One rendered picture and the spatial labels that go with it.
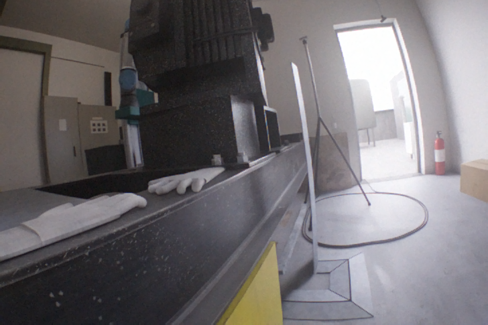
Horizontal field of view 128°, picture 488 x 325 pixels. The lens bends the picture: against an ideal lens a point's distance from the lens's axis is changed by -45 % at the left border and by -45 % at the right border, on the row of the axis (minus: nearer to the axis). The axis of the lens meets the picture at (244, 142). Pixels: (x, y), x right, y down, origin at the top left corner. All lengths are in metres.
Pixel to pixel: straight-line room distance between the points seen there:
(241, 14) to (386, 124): 9.11
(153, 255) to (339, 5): 3.17
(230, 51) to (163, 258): 0.62
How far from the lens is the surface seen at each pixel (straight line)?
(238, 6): 0.79
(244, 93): 0.67
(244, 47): 0.71
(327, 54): 2.88
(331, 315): 0.98
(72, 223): 0.25
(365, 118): 7.00
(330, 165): 2.65
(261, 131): 0.95
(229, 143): 0.63
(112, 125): 4.06
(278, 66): 2.91
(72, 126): 3.67
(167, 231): 0.40
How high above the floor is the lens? 0.73
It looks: level
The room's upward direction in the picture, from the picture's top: 8 degrees counter-clockwise
